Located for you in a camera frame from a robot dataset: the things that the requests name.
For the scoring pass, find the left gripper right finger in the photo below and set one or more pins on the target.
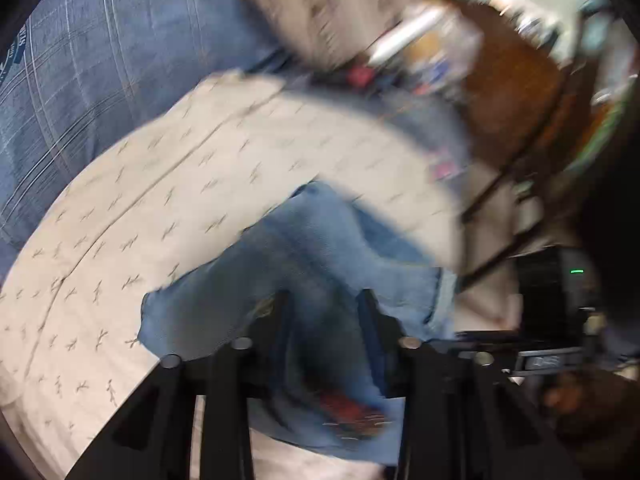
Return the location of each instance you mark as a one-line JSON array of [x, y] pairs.
[[463, 419]]

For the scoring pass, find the blue denim jeans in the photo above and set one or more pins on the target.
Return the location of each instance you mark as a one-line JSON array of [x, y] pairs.
[[324, 250]]

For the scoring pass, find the red small box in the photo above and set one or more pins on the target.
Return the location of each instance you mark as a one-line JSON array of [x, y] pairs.
[[359, 76]]

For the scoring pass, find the brown wooden side furniture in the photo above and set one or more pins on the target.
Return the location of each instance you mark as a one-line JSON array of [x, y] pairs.
[[519, 106]]

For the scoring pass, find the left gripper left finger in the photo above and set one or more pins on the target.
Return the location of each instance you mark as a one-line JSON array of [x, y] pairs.
[[150, 435]]

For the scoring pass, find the grey star-print bedsheet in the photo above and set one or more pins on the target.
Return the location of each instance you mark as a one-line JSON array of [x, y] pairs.
[[430, 121]]

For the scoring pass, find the blue plaid pillow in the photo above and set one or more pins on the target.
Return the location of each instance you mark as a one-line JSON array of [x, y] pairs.
[[81, 74]]

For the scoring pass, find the white plastic roll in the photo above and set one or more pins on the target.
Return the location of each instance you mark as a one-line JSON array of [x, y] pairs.
[[413, 25]]

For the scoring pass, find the beige leaf-print blanket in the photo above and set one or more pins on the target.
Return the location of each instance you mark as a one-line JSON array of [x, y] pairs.
[[170, 196]]

